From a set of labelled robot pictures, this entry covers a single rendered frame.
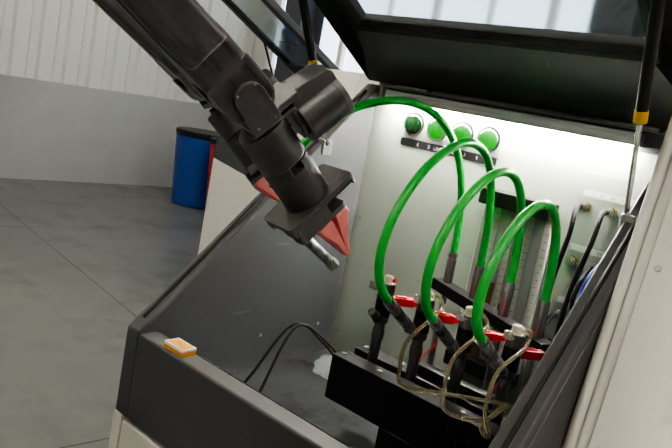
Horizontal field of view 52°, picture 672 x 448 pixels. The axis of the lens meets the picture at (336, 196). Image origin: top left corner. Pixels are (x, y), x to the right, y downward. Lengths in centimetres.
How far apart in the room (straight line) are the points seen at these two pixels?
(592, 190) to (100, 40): 676
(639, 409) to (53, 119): 699
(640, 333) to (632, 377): 6
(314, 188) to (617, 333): 48
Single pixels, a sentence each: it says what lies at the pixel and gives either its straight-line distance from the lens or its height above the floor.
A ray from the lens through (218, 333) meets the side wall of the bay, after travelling 139.
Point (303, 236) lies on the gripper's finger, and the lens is 78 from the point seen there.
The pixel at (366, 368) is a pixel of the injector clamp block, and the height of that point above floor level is 98.
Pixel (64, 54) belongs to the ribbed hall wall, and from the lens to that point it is 761.
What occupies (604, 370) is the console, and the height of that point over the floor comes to 111.
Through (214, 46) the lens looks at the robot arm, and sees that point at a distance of 69.
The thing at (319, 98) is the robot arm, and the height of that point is 141.
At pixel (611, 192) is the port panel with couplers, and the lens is 130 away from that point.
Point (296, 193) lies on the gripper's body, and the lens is 78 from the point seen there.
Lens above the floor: 142
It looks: 8 degrees down
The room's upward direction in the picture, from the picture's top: 11 degrees clockwise
